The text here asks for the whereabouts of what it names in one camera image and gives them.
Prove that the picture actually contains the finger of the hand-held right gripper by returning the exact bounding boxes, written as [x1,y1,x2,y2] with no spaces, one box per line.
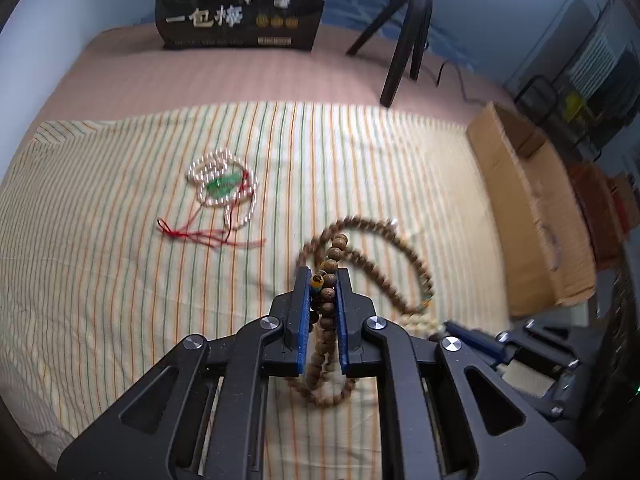
[442,320,513,367]
[500,321,583,377]

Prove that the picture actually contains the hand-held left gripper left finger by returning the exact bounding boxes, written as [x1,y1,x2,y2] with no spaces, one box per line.
[57,266,313,480]

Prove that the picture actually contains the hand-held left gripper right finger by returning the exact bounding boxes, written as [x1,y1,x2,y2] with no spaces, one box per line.
[336,267,586,480]

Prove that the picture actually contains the brown wooden bead necklace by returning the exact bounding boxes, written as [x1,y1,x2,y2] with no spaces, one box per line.
[287,215,436,408]

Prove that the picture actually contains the cardboard box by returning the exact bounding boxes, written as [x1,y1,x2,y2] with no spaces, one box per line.
[466,101,598,318]

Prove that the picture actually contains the green jade pendant red cord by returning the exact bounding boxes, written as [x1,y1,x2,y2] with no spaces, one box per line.
[156,170,267,250]

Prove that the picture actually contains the white pearl necklace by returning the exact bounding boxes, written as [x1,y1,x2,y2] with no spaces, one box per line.
[186,147,260,231]

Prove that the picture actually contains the orange cloth covered stool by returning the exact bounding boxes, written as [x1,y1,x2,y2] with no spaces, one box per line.
[567,162,626,267]

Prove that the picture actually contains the yellow striped cloth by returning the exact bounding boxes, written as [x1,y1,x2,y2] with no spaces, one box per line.
[0,101,516,480]

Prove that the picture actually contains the dark hanging clothes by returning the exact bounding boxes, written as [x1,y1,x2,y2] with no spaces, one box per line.
[595,72,640,148]

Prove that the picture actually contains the tan bed mattress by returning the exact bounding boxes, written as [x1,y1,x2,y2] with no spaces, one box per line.
[37,22,516,128]

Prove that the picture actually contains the black tripod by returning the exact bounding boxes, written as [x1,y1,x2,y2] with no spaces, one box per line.
[345,0,442,108]

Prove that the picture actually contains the striped hanging towel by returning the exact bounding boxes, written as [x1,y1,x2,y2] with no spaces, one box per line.
[575,25,617,97]

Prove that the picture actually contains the black printed snack bag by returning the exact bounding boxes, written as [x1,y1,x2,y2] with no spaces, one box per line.
[154,0,331,52]

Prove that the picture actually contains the black power cable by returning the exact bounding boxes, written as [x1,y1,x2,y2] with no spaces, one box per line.
[425,60,488,106]

